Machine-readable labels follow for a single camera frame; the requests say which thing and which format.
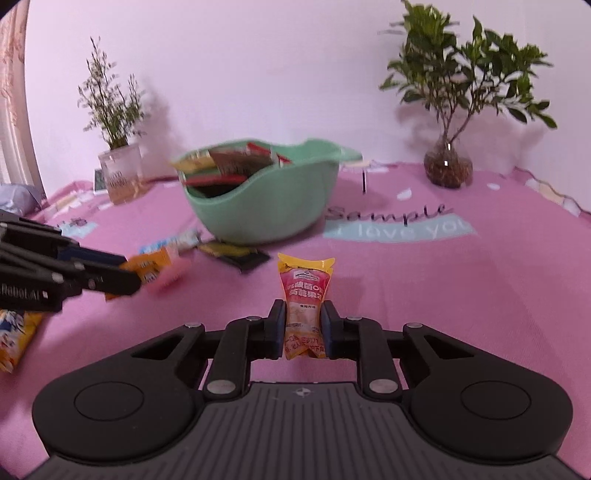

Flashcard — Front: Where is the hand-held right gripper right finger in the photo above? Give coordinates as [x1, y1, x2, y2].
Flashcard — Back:
[320, 300, 477, 401]

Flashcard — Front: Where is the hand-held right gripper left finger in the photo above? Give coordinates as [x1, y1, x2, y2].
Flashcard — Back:
[130, 299, 290, 401]

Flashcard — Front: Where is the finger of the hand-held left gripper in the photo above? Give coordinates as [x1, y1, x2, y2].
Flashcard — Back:
[0, 220, 128, 271]
[0, 247, 142, 299]

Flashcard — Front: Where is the orange snack packet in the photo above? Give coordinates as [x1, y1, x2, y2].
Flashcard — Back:
[105, 247, 192, 302]

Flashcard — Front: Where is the pink yellow-topped sachet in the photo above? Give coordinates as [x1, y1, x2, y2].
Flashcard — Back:
[277, 253, 337, 361]

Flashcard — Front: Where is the green plastic bowl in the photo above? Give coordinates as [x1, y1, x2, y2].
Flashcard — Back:
[171, 137, 363, 245]

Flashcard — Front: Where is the long red snack bar packet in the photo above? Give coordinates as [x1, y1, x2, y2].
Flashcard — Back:
[182, 174, 250, 187]

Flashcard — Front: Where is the large dark red tea packet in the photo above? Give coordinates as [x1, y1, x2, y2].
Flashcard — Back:
[210, 148, 274, 179]

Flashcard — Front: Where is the red biscuit packet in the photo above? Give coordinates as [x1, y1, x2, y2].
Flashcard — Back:
[247, 142, 293, 163]

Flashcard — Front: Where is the yellow snack packet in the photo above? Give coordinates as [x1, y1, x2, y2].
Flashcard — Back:
[0, 310, 46, 374]

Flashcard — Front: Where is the light blue snack packet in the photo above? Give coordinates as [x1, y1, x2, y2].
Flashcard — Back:
[139, 230, 204, 254]

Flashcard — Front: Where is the black snack packet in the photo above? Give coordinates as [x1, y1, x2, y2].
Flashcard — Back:
[198, 241, 272, 274]

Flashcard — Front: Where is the square glass cup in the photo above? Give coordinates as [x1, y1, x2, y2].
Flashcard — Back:
[98, 142, 144, 206]

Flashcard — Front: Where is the pink printed tablecloth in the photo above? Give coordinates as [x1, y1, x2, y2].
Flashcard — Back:
[0, 159, 591, 416]

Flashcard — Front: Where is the light blue bag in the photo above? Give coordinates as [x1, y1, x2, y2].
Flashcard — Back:
[0, 184, 43, 216]

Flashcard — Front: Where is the thin-stemmed green plant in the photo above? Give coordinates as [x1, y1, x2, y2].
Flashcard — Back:
[76, 37, 148, 151]

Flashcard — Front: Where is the pale patterned curtain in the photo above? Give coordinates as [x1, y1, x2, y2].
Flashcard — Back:
[0, 0, 47, 200]

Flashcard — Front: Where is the round glass vase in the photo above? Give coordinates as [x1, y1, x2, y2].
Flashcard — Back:
[424, 136, 474, 189]

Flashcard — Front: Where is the leafy green plant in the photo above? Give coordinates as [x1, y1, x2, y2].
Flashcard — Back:
[379, 0, 557, 153]

